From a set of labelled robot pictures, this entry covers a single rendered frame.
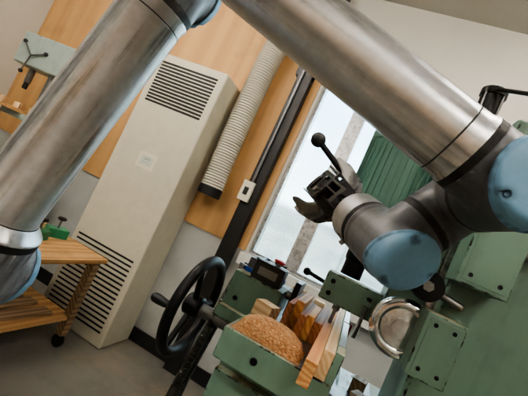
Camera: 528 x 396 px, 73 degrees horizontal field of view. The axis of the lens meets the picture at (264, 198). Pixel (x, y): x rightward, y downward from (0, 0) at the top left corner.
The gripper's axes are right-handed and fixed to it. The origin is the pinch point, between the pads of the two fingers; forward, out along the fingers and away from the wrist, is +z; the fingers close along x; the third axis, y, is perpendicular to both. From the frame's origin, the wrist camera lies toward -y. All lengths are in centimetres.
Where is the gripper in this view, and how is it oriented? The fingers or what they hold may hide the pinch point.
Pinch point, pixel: (321, 187)
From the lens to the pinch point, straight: 82.0
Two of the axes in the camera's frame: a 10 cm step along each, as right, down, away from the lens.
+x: -7.5, 6.5, 0.9
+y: -6.3, -6.7, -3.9
